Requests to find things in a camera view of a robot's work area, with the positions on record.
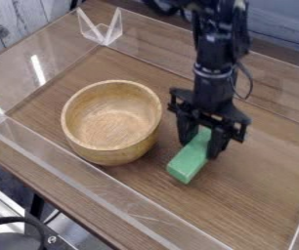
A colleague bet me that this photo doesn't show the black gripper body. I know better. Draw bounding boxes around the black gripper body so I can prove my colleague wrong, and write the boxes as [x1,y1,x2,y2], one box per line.
[167,66,252,143]

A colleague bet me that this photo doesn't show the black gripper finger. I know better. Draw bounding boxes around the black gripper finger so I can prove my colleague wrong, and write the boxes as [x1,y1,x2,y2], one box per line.
[175,111,199,146]
[207,126,233,159]

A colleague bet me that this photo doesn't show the green rectangular block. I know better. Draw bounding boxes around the green rectangular block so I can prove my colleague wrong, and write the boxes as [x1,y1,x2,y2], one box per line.
[166,128,210,185]

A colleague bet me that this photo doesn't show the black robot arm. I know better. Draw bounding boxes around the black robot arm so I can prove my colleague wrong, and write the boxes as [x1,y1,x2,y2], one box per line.
[142,0,252,159]

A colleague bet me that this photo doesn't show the brown wooden bowl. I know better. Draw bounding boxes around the brown wooden bowl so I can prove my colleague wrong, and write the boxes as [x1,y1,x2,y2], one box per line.
[59,80,162,166]

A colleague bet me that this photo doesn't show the black table leg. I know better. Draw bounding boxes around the black table leg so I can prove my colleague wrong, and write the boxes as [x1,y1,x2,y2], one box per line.
[29,194,45,219]

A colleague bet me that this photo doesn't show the clear acrylic tray wall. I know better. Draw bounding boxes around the clear acrylic tray wall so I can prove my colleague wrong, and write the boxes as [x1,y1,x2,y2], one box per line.
[0,1,299,250]

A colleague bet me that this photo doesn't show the clear acrylic corner bracket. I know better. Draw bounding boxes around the clear acrylic corner bracket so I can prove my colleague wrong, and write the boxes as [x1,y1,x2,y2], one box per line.
[77,8,122,46]

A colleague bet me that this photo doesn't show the black metal bracket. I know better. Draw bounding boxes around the black metal bracket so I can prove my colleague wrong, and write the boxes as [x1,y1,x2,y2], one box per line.
[25,214,78,250]

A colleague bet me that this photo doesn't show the black cable loop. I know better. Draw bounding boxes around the black cable loop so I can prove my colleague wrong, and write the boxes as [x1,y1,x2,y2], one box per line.
[0,216,47,250]

